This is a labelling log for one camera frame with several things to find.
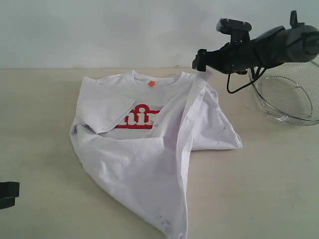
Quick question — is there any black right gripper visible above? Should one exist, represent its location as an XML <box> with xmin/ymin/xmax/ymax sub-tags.
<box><xmin>192</xmin><ymin>42</ymin><xmax>259</xmax><ymax>74</ymax></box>

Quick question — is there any white t-shirt red print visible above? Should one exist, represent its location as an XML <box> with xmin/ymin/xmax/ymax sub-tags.
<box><xmin>70</xmin><ymin>71</ymin><xmax>242</xmax><ymax>239</ymax></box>

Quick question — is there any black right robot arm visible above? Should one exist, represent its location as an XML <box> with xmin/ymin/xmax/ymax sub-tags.
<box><xmin>192</xmin><ymin>10</ymin><xmax>319</xmax><ymax>74</ymax></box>

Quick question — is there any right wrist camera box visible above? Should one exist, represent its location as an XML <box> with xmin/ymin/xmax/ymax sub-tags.
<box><xmin>216</xmin><ymin>18</ymin><xmax>252</xmax><ymax>44</ymax></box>

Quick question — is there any metal wire mesh basket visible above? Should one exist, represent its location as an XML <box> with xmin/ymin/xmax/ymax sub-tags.
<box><xmin>252</xmin><ymin>61</ymin><xmax>319</xmax><ymax>126</ymax></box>

